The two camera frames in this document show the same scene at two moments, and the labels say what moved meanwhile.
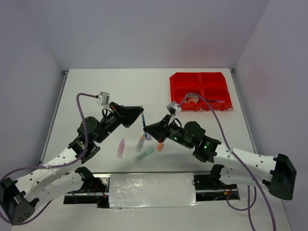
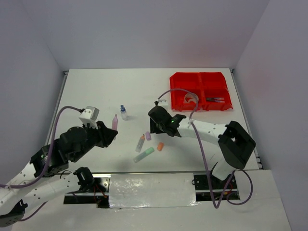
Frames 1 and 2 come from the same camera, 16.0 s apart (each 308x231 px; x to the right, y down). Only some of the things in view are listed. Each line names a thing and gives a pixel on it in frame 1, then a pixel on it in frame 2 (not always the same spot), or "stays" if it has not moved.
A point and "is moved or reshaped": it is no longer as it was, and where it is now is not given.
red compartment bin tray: (212, 86) stays
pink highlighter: (121, 149) is moved or reshaped
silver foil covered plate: (151, 190) stays
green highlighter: (144, 154) stays
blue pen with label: (143, 120) to (213, 99)
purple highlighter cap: (148, 136) stays
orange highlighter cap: (160, 146) stays
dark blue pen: (219, 101) stays
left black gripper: (125, 115) to (106, 135)
